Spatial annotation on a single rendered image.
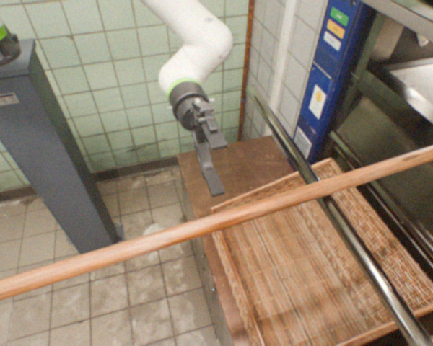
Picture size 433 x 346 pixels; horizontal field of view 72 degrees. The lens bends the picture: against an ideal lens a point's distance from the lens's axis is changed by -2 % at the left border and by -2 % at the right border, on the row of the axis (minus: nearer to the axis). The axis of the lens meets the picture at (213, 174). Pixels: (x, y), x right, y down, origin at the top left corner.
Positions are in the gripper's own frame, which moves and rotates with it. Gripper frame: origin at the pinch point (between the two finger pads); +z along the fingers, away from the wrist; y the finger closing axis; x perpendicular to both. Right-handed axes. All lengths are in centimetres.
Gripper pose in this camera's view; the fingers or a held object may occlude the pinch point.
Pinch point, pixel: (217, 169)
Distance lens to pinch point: 59.7
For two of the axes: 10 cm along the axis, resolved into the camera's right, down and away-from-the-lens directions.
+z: 2.9, 7.1, -6.4
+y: 0.0, 6.7, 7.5
